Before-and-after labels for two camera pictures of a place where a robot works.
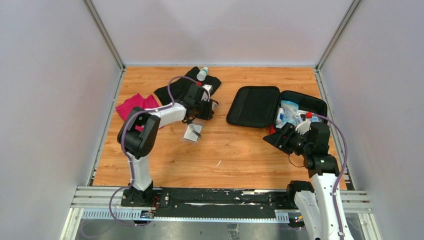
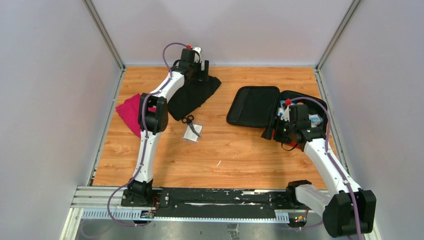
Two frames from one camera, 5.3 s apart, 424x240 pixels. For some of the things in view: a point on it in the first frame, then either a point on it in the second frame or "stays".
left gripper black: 207,115 → 197,77
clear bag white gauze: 193,133 stays
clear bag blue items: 315,119 stays
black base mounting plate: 197,203 stays
